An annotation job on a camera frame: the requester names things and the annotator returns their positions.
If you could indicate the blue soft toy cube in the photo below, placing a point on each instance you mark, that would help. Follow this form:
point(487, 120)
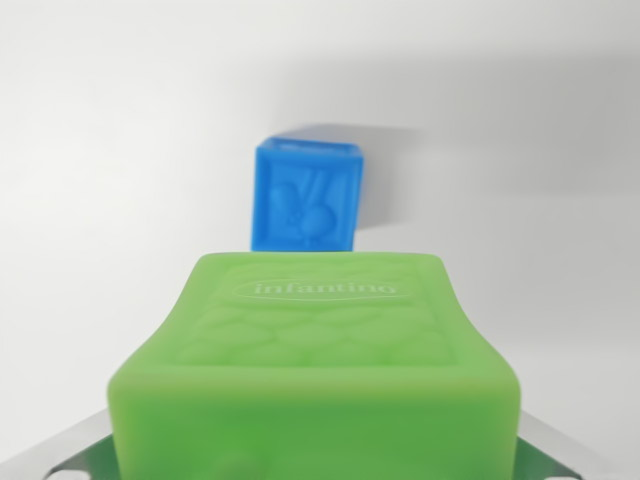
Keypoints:
point(310, 195)

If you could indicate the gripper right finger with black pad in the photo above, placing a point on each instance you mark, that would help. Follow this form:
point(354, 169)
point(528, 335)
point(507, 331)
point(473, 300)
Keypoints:
point(560, 460)

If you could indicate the green soft toy cube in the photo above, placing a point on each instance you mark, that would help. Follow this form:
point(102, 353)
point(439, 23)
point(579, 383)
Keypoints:
point(320, 380)

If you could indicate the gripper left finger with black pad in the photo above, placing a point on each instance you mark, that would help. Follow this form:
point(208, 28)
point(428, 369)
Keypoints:
point(65, 450)

